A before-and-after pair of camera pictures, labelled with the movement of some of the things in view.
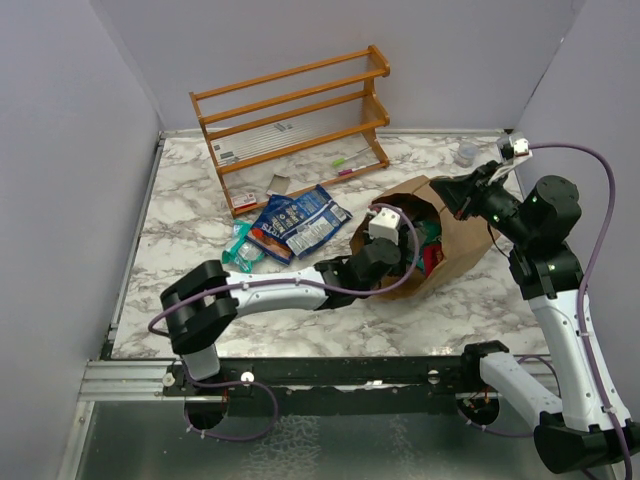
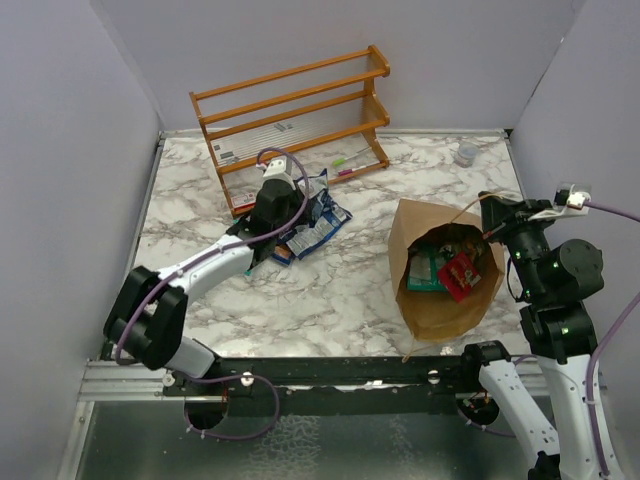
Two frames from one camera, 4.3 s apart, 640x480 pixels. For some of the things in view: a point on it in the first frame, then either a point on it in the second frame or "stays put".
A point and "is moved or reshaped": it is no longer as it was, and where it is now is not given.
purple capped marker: (347, 171) stays put
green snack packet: (429, 233) → (422, 271)
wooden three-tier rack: (283, 135) stays put
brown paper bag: (462, 241) is moved or reshaped
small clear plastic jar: (467, 152) stays put
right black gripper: (464, 194) → (507, 215)
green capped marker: (340, 161) stays put
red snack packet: (432, 256) → (458, 276)
